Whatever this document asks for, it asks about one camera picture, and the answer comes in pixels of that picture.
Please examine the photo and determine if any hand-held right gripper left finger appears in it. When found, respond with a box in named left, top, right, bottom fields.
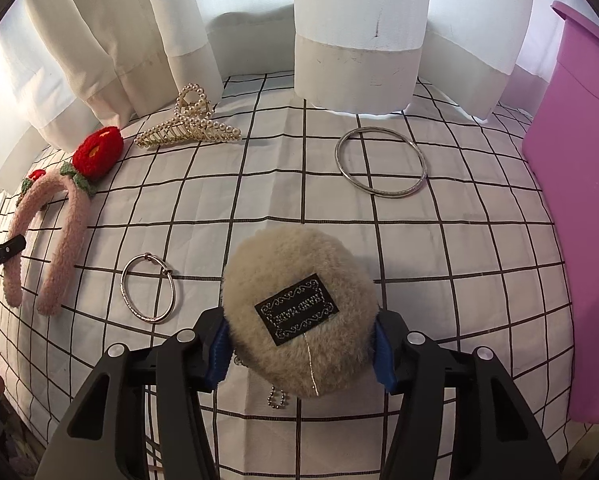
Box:
left=34, top=307, right=235, bottom=480

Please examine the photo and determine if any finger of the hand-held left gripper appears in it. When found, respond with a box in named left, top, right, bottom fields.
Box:
left=0, top=234, right=27, bottom=283

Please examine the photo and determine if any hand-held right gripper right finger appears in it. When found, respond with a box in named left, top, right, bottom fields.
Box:
left=372, top=310, right=565, bottom=480

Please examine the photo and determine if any pink fuzzy flower headband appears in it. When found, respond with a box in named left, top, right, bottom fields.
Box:
left=4, top=125, right=125, bottom=317

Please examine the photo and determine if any small silver clasp bangle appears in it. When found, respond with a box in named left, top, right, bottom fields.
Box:
left=120, top=253, right=178, bottom=323

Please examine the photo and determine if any pearl hair claw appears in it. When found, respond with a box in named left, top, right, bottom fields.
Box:
left=134, top=85, right=243, bottom=149

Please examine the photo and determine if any pink plastic bin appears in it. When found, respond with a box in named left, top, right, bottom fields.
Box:
left=522, top=0, right=599, bottom=426

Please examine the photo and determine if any large plain silver bangle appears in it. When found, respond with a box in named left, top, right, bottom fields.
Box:
left=335, top=127, right=427, bottom=195

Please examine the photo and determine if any white black-grid tablecloth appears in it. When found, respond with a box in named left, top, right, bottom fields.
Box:
left=0, top=72, right=595, bottom=480

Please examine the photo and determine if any dark patterned cloth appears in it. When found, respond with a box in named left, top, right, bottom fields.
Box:
left=0, top=395, right=47, bottom=480

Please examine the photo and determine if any white curtain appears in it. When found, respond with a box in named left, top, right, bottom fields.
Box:
left=0, top=0, right=580, bottom=196

